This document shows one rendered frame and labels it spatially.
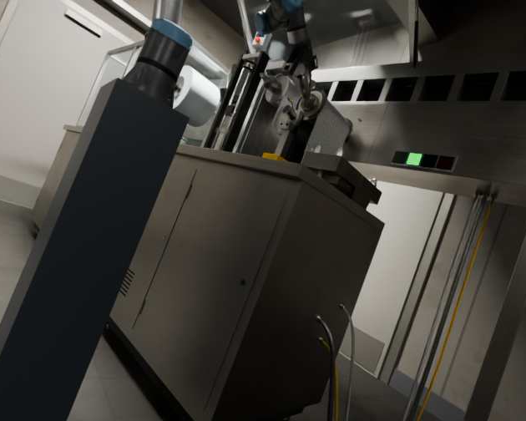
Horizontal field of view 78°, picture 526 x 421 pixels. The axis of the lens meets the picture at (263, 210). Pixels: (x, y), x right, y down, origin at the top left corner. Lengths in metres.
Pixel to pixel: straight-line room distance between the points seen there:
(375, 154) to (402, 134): 0.14
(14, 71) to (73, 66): 0.53
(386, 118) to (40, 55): 3.52
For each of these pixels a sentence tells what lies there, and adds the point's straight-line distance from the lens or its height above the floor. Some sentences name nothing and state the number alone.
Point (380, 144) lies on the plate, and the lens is 1.59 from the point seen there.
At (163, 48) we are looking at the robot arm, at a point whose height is 1.04.
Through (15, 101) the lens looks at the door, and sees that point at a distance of 4.19.
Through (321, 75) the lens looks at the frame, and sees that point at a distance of 2.02.
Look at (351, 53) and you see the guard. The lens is 1.95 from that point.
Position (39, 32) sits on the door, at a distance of 4.31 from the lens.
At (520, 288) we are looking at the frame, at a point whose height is 0.82.
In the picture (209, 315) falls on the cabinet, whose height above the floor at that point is 0.38.
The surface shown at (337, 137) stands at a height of 1.19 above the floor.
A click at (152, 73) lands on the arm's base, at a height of 0.97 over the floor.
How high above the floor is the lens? 0.69
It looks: 3 degrees up
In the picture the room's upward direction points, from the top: 21 degrees clockwise
